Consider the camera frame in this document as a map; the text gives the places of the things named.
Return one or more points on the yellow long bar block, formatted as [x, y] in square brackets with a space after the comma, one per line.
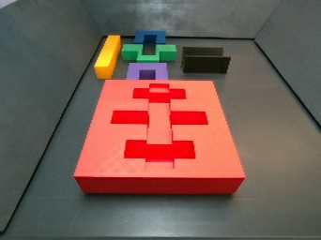
[107, 58]

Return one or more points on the purple U-shaped block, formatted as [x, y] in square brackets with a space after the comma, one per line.
[147, 71]

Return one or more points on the blue U-shaped block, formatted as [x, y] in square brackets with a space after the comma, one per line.
[150, 36]

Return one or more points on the red board with cutouts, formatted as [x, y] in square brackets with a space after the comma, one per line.
[159, 140]

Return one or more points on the black angle fixture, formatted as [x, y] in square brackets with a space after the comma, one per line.
[204, 60]

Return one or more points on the green cross-shaped block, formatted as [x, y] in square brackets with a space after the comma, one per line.
[132, 53]

